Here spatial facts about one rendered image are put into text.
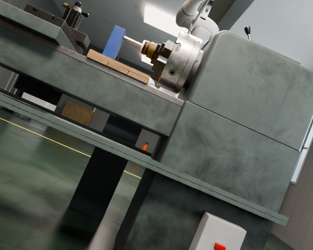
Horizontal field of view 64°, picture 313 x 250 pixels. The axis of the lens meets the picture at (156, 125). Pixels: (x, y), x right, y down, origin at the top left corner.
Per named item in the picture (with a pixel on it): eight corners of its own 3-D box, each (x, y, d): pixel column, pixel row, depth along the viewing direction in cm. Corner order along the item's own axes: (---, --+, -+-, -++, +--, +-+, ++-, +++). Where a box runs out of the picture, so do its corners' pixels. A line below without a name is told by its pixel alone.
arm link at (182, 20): (185, -4, 168) (202, 7, 172) (175, 11, 186) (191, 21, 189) (179, 12, 165) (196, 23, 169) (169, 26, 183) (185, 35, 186)
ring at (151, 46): (161, 49, 141) (146, 42, 141) (163, 43, 132) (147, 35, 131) (155, 64, 141) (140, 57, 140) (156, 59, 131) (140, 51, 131)
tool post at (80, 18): (75, 33, 144) (83, 18, 144) (72, 28, 136) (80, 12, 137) (63, 28, 143) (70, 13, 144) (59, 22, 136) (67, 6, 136)
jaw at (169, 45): (176, 54, 134) (181, 44, 123) (172, 62, 133) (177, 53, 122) (157, 45, 134) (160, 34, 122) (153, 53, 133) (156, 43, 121)
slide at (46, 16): (80, 58, 155) (83, 52, 155) (60, 29, 112) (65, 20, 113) (52, 46, 154) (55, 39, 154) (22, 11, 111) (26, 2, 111)
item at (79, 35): (86, 49, 146) (90, 41, 146) (83, 42, 136) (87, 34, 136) (53, 34, 144) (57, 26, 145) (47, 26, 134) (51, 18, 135)
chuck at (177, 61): (169, 92, 154) (190, 44, 152) (174, 91, 123) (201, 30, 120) (155, 86, 154) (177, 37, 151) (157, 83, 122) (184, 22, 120)
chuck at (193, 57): (174, 94, 155) (195, 46, 152) (180, 93, 123) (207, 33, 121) (169, 92, 154) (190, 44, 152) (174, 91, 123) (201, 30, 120)
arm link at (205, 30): (147, 103, 205) (171, 114, 210) (148, 109, 190) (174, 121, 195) (195, 11, 183) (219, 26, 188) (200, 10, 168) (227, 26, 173)
